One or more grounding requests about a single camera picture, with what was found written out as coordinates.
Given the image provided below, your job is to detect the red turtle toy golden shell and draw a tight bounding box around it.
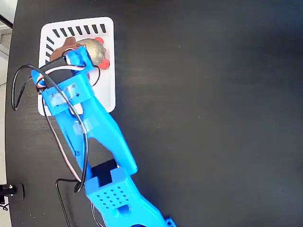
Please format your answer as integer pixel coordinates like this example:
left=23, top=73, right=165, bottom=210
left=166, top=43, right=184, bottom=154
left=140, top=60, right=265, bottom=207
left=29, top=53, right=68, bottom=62
left=75, top=37, right=111, bottom=70

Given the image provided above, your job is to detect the white slotted tray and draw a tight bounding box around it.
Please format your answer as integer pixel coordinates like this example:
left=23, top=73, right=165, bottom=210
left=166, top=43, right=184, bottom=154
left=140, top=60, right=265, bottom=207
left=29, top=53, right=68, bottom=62
left=37, top=17, right=116, bottom=117

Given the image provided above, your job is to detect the black slanted bar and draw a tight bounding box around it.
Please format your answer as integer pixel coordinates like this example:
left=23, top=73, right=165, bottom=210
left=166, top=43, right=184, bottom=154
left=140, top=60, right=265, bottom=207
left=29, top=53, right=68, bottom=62
left=0, top=13, right=14, bottom=29

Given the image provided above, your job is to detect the black table clamp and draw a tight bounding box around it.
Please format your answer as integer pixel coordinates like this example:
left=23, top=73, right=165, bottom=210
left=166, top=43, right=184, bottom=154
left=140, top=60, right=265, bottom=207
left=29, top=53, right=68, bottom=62
left=0, top=183, right=26, bottom=211

